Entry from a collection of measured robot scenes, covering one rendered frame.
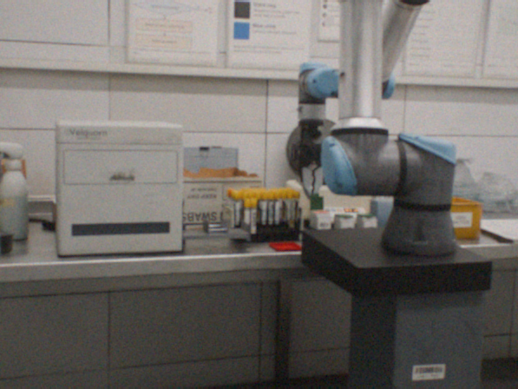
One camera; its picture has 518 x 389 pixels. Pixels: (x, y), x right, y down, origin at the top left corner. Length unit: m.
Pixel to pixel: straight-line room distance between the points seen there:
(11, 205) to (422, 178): 0.98
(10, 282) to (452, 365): 0.93
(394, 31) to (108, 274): 0.83
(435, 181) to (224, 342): 1.23
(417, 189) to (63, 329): 1.32
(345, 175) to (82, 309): 1.20
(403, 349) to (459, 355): 0.13
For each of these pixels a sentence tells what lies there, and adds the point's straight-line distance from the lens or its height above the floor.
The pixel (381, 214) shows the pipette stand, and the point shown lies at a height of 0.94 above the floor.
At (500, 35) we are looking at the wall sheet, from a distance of 2.69.
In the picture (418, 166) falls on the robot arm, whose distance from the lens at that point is 1.34.
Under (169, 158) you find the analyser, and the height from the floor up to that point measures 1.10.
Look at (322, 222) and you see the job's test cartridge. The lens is 1.74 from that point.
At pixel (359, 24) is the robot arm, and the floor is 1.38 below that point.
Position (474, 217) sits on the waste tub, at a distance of 1.93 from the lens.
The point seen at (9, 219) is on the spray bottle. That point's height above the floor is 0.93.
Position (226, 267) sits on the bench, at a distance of 1.58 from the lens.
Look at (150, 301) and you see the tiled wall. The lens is 2.28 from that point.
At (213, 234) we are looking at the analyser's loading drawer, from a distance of 1.61.
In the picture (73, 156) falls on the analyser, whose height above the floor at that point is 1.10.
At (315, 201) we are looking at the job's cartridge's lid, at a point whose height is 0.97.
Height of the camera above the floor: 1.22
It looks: 7 degrees down
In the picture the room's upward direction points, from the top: 2 degrees clockwise
